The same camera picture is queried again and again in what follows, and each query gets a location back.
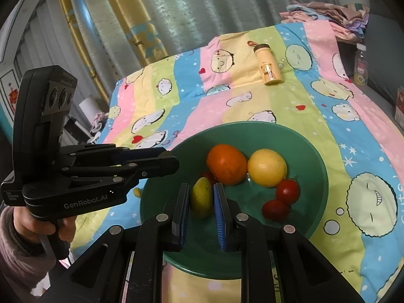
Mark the grey-green curtain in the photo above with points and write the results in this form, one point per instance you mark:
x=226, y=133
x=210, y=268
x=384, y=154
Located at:
x=214, y=6

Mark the person's left hand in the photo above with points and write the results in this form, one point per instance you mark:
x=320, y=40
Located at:
x=28, y=224

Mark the gold and teal patterned curtain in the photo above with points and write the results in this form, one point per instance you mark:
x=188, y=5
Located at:
x=132, y=22

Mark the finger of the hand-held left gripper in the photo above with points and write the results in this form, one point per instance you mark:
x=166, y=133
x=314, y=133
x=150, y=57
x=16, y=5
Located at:
x=151, y=165
x=94, y=151

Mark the yellow-green pear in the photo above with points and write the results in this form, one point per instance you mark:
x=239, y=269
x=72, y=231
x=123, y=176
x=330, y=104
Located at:
x=266, y=168

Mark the green plastic bowl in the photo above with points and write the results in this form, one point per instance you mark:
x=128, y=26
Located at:
x=284, y=145

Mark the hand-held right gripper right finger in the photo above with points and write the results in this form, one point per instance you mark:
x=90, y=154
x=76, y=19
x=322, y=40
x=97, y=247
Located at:
x=220, y=217

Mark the orange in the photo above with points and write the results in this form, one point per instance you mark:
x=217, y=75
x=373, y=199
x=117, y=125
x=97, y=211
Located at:
x=227, y=164

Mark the red tomato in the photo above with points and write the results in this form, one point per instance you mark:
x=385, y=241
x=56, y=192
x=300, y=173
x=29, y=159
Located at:
x=210, y=176
x=275, y=210
x=288, y=192

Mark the dark printed cloth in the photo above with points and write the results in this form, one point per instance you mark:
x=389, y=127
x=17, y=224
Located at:
x=98, y=124

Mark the striped cartoon printed blanket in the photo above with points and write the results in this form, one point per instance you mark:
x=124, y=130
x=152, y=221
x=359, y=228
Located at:
x=331, y=126

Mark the yellow bear print bottle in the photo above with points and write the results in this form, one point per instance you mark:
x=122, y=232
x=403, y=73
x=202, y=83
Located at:
x=268, y=66

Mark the white panel with red ornament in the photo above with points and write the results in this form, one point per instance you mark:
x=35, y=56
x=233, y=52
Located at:
x=9, y=94

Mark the pile of folded clothes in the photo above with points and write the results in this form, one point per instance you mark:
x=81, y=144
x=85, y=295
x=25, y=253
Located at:
x=325, y=14

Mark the small green mango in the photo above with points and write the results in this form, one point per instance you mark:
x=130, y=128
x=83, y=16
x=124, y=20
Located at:
x=201, y=197

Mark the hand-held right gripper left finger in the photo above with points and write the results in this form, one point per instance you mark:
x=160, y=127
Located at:
x=184, y=217

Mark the clear plastic bottle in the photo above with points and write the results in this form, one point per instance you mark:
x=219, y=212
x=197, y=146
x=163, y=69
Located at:
x=360, y=68

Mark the person's left forearm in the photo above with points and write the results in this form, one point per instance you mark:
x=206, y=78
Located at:
x=19, y=262

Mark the small yellow fruit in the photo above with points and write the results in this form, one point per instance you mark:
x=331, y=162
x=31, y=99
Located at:
x=137, y=192

